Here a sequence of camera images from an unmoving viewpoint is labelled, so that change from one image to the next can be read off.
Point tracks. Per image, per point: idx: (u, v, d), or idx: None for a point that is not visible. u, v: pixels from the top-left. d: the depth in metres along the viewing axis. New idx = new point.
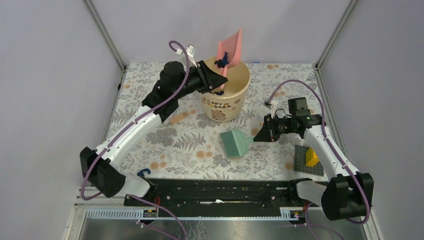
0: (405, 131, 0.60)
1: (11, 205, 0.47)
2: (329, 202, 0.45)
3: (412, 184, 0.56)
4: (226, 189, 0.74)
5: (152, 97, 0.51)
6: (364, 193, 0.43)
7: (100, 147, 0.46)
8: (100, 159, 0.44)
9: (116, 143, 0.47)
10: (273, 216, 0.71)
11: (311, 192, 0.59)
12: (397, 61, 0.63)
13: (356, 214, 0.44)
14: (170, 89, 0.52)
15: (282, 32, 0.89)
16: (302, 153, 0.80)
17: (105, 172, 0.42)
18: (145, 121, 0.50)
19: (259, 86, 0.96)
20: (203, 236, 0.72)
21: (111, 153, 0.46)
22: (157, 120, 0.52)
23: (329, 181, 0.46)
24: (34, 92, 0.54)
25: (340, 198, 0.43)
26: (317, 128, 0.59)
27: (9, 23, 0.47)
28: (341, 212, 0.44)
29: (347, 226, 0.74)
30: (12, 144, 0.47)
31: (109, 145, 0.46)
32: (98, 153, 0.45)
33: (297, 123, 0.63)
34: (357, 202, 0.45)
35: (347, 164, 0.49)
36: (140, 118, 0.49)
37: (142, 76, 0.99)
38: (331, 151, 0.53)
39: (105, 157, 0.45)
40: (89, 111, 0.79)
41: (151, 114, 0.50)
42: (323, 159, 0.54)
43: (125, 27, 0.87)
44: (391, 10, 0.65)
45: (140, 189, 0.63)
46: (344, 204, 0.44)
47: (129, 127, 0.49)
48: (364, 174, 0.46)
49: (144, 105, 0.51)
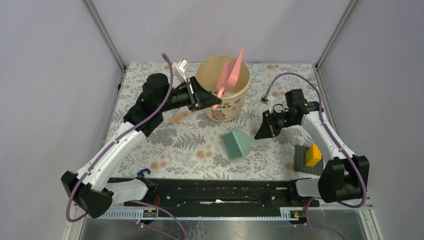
0: (404, 130, 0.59)
1: (11, 205, 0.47)
2: (325, 185, 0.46)
3: (413, 183, 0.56)
4: (226, 189, 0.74)
5: (134, 112, 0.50)
6: (360, 176, 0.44)
7: (81, 171, 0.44)
8: (80, 184, 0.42)
9: (97, 165, 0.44)
10: (272, 216, 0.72)
11: (310, 184, 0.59)
12: (396, 61, 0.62)
13: (352, 196, 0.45)
14: (152, 105, 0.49)
15: (282, 32, 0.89)
16: (302, 152, 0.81)
17: (88, 197, 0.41)
18: (125, 140, 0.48)
19: (259, 86, 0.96)
20: (203, 236, 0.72)
21: (92, 177, 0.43)
22: (139, 137, 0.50)
23: (325, 165, 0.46)
24: (35, 92, 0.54)
25: (336, 181, 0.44)
26: (314, 114, 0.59)
27: (9, 22, 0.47)
28: (337, 194, 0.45)
29: (348, 226, 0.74)
30: (12, 143, 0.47)
31: (89, 168, 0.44)
32: (78, 178, 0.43)
33: (295, 110, 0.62)
34: (353, 185, 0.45)
35: (344, 146, 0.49)
36: (122, 136, 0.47)
37: (142, 76, 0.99)
38: (328, 136, 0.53)
39: (86, 182, 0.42)
40: (89, 111, 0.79)
41: (133, 132, 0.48)
42: (320, 145, 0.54)
43: (125, 27, 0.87)
44: (390, 10, 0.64)
45: (137, 194, 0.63)
46: (340, 187, 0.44)
47: (110, 146, 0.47)
48: (360, 157, 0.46)
49: (126, 121, 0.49)
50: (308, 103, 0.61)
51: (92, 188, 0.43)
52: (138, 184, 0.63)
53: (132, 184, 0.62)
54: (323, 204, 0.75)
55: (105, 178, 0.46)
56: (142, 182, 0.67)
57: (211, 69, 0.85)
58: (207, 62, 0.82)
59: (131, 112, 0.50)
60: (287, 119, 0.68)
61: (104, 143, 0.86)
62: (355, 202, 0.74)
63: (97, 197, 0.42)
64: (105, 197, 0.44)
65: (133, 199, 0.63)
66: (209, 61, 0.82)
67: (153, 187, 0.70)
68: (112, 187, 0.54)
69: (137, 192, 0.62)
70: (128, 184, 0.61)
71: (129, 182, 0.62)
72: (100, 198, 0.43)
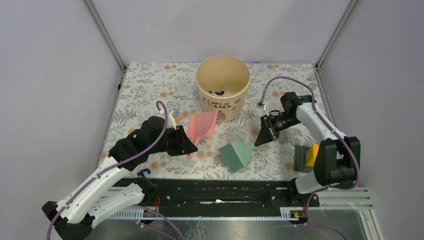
0: (404, 131, 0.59)
1: (12, 205, 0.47)
2: (320, 167, 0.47)
3: (412, 183, 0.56)
4: (226, 189, 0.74)
5: (121, 147, 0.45)
6: (353, 154, 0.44)
7: (61, 203, 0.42)
8: (58, 217, 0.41)
9: (75, 200, 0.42)
10: (272, 216, 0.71)
11: (308, 175, 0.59)
12: (396, 61, 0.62)
13: (346, 177, 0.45)
14: (145, 144, 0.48)
15: (281, 33, 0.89)
16: (302, 153, 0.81)
17: (63, 231, 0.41)
18: (106, 177, 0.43)
19: (259, 86, 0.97)
20: (203, 236, 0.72)
21: (70, 211, 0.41)
22: (123, 172, 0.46)
23: (319, 146, 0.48)
24: (35, 92, 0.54)
25: (329, 160, 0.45)
26: (307, 105, 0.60)
27: (9, 20, 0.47)
28: (332, 176, 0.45)
29: (347, 226, 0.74)
30: (13, 142, 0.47)
31: (68, 203, 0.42)
32: (58, 210, 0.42)
33: (289, 104, 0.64)
34: (346, 166, 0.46)
35: (335, 129, 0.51)
36: (103, 172, 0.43)
37: (142, 76, 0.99)
38: (321, 122, 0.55)
39: (63, 216, 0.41)
40: (89, 111, 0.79)
41: (116, 168, 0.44)
42: (314, 132, 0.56)
43: (125, 27, 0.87)
44: (390, 9, 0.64)
45: (132, 201, 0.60)
46: (334, 167, 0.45)
47: (90, 182, 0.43)
48: (353, 137, 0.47)
49: (110, 155, 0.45)
50: (301, 96, 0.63)
51: (69, 223, 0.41)
52: (132, 193, 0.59)
53: (124, 195, 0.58)
54: (323, 205, 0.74)
55: (86, 210, 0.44)
56: (139, 187, 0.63)
57: (209, 70, 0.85)
58: (206, 65, 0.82)
59: (117, 145, 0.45)
60: (286, 120, 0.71)
61: (104, 143, 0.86)
62: (355, 202, 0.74)
63: (73, 229, 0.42)
64: (82, 229, 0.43)
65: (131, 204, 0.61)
66: (207, 65, 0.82)
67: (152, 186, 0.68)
68: (96, 209, 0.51)
69: (132, 200, 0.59)
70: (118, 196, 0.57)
71: (121, 193, 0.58)
72: (76, 230, 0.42)
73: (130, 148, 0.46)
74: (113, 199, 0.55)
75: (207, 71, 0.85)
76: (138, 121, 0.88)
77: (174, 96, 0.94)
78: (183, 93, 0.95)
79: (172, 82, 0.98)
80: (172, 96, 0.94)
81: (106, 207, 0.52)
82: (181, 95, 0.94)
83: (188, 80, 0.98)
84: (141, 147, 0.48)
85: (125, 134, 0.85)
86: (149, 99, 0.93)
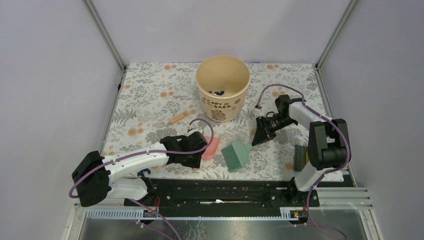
0: (404, 130, 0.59)
1: (12, 204, 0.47)
2: (314, 150, 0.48)
3: (412, 183, 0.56)
4: (226, 189, 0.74)
5: (170, 141, 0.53)
6: (342, 133, 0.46)
7: (108, 157, 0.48)
8: (102, 168, 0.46)
9: (123, 161, 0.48)
10: (272, 216, 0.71)
11: (307, 169, 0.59)
12: (396, 60, 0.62)
13: (339, 157, 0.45)
14: (188, 147, 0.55)
15: (282, 32, 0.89)
16: (302, 153, 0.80)
17: (98, 183, 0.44)
18: (154, 156, 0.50)
19: (259, 86, 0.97)
20: (203, 236, 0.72)
21: (115, 167, 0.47)
22: (162, 161, 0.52)
23: (308, 130, 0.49)
24: (34, 92, 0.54)
25: (320, 141, 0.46)
26: (297, 102, 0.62)
27: (9, 21, 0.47)
28: (325, 157, 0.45)
29: (348, 226, 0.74)
30: (12, 142, 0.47)
31: (115, 160, 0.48)
32: (103, 161, 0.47)
33: (282, 106, 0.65)
34: (338, 147, 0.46)
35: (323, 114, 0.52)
36: (154, 151, 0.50)
37: (142, 76, 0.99)
38: (310, 112, 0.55)
39: (108, 169, 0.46)
40: (89, 111, 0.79)
41: (163, 153, 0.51)
42: (305, 122, 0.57)
43: (124, 26, 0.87)
44: (389, 9, 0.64)
45: (135, 194, 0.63)
46: (325, 147, 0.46)
47: (139, 153, 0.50)
48: (339, 120, 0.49)
49: (162, 142, 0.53)
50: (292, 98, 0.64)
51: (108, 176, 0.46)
52: (139, 186, 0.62)
53: (133, 184, 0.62)
54: (323, 205, 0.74)
55: (120, 175, 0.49)
56: (144, 185, 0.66)
57: (209, 71, 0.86)
58: (205, 66, 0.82)
59: (168, 138, 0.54)
60: (279, 121, 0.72)
61: (104, 143, 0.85)
62: (355, 202, 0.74)
63: (100, 187, 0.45)
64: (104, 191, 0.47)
65: (132, 197, 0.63)
66: (206, 66, 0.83)
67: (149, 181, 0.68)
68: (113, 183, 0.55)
69: (137, 193, 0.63)
70: (129, 182, 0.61)
71: (131, 181, 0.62)
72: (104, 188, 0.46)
73: (174, 146, 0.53)
74: (126, 182, 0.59)
75: (208, 71, 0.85)
76: (138, 121, 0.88)
77: (174, 96, 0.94)
78: (183, 93, 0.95)
79: (172, 82, 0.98)
80: (172, 96, 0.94)
81: (120, 186, 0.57)
82: (181, 95, 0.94)
83: (188, 81, 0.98)
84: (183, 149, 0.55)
85: (125, 134, 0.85)
86: (149, 99, 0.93)
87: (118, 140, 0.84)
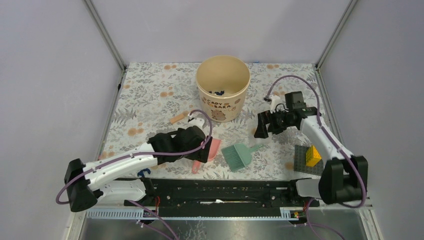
0: (404, 130, 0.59)
1: (12, 204, 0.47)
2: (326, 186, 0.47)
3: (413, 183, 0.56)
4: (226, 189, 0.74)
5: (160, 140, 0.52)
6: (360, 176, 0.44)
7: (89, 165, 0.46)
8: (82, 177, 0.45)
9: (104, 167, 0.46)
10: (272, 216, 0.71)
11: (310, 185, 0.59)
12: (396, 60, 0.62)
13: (351, 196, 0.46)
14: (181, 144, 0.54)
15: (282, 32, 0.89)
16: (302, 153, 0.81)
17: (78, 192, 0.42)
18: (139, 159, 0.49)
19: (259, 86, 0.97)
20: (203, 236, 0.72)
21: (95, 175, 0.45)
22: (152, 162, 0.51)
23: (325, 165, 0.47)
24: (34, 92, 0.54)
25: (337, 181, 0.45)
26: (312, 118, 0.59)
27: (10, 21, 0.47)
28: (338, 195, 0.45)
29: (348, 227, 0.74)
30: (12, 141, 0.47)
31: (97, 168, 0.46)
32: (84, 170, 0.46)
33: (293, 115, 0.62)
34: (352, 185, 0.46)
35: (342, 147, 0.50)
36: (138, 154, 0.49)
37: (142, 76, 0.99)
38: (326, 138, 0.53)
39: (87, 177, 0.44)
40: (88, 111, 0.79)
41: (149, 156, 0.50)
42: (319, 148, 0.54)
43: (124, 26, 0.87)
44: (390, 9, 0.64)
45: (132, 196, 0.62)
46: (340, 187, 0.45)
47: (123, 157, 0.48)
48: (358, 157, 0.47)
49: (149, 142, 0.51)
50: (306, 108, 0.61)
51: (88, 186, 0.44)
52: (137, 188, 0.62)
53: (130, 187, 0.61)
54: (323, 204, 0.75)
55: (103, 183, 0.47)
56: (144, 187, 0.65)
57: (209, 71, 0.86)
58: (205, 66, 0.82)
59: (158, 138, 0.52)
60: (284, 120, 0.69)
61: (104, 143, 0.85)
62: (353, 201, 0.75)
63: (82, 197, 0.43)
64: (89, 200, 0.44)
65: (130, 199, 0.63)
66: (207, 66, 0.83)
67: (149, 181, 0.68)
68: (106, 187, 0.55)
69: (134, 195, 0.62)
70: (126, 185, 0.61)
71: (128, 184, 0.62)
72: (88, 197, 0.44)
73: (165, 145, 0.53)
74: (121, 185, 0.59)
75: (208, 71, 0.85)
76: (138, 121, 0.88)
77: (174, 96, 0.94)
78: (183, 93, 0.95)
79: (172, 82, 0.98)
80: (172, 96, 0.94)
81: (115, 190, 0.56)
82: (181, 95, 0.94)
83: (188, 81, 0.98)
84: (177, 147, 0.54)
85: (125, 134, 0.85)
86: (149, 99, 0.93)
87: (118, 140, 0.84)
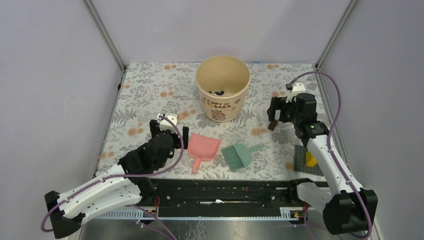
0: (404, 130, 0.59)
1: (12, 204, 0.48)
2: (332, 216, 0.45)
3: (413, 183, 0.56)
4: (226, 189, 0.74)
5: (130, 159, 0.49)
6: (367, 211, 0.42)
7: (62, 196, 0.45)
8: (56, 208, 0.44)
9: (76, 196, 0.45)
10: (272, 216, 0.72)
11: (312, 197, 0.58)
12: (396, 60, 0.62)
13: (357, 228, 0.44)
14: (150, 158, 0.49)
15: (282, 32, 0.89)
16: (302, 153, 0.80)
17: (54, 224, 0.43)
18: (111, 183, 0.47)
19: (259, 86, 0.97)
20: (203, 236, 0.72)
21: (68, 206, 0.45)
22: (126, 182, 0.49)
23: (332, 197, 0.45)
24: (34, 91, 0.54)
25: (344, 215, 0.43)
26: (321, 138, 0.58)
27: (10, 20, 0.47)
28: (343, 227, 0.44)
29: None
30: (13, 141, 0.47)
31: (69, 197, 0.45)
32: (58, 201, 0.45)
33: (301, 132, 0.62)
34: (359, 217, 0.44)
35: (352, 180, 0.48)
36: (108, 178, 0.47)
37: (142, 76, 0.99)
38: (335, 165, 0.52)
39: (61, 208, 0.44)
40: (88, 111, 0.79)
41: (120, 178, 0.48)
42: (327, 175, 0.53)
43: (124, 26, 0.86)
44: (390, 9, 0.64)
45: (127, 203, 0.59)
46: (346, 220, 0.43)
47: (94, 183, 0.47)
48: (368, 191, 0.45)
49: (119, 164, 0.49)
50: (315, 125, 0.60)
51: (64, 216, 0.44)
52: (128, 195, 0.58)
53: (120, 196, 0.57)
54: None
55: (81, 209, 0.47)
56: (137, 190, 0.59)
57: (209, 71, 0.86)
58: (205, 66, 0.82)
59: (127, 156, 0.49)
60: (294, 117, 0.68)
61: (104, 143, 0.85)
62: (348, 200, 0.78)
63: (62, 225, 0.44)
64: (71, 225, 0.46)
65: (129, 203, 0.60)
66: (207, 66, 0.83)
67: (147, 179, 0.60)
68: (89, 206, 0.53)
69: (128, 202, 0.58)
70: (114, 196, 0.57)
71: (117, 193, 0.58)
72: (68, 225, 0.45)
73: (136, 163, 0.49)
74: (108, 199, 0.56)
75: (208, 71, 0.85)
76: (138, 122, 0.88)
77: (174, 96, 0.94)
78: (183, 93, 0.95)
79: (172, 82, 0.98)
80: (172, 96, 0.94)
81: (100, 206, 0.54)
82: (181, 95, 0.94)
83: (188, 81, 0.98)
84: (148, 161, 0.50)
85: (125, 134, 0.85)
86: (149, 99, 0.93)
87: (118, 140, 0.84)
